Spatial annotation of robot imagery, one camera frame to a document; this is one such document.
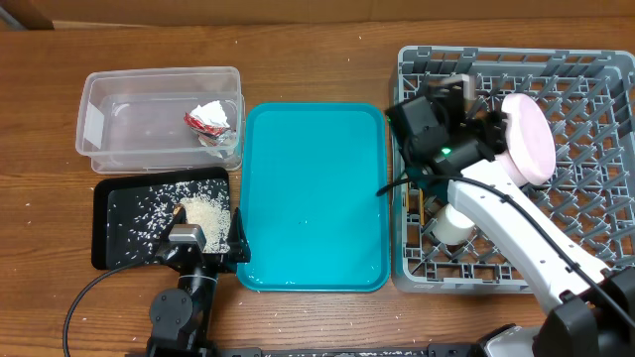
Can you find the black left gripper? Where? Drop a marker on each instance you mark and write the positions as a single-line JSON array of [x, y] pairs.
[[238, 249]]

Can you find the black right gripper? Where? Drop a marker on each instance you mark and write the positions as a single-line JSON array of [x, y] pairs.
[[490, 124]]

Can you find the pink bowl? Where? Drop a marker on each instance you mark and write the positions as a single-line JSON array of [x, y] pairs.
[[506, 162]]

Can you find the pink plate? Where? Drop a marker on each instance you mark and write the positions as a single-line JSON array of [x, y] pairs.
[[529, 138]]

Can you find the rice food scraps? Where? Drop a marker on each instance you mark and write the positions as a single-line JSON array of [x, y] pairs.
[[203, 218]]

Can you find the wooden chopstick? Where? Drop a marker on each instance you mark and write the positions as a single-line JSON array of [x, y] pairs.
[[407, 197], [421, 208]]

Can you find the red snack wrapper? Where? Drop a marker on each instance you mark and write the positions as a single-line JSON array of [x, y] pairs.
[[213, 137]]

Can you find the white paper cup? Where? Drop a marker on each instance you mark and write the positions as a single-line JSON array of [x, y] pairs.
[[452, 227]]

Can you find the white napkin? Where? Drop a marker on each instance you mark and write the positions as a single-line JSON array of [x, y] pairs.
[[211, 114]]

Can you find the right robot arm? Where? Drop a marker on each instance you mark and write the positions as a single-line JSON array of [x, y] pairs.
[[478, 167]]

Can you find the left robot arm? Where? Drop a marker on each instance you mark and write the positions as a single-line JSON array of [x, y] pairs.
[[180, 316]]

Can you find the black food waste tray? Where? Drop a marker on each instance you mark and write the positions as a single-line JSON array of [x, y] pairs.
[[100, 252]]

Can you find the grey dishwasher rack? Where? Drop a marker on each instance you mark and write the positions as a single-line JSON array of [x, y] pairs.
[[588, 98]]

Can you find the teal plastic tray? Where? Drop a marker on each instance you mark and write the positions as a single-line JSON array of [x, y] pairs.
[[308, 198]]

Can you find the clear plastic bin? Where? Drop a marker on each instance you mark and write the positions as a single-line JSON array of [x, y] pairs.
[[132, 121]]

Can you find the black bar at table edge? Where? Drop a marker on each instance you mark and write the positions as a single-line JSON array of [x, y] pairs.
[[432, 350]]

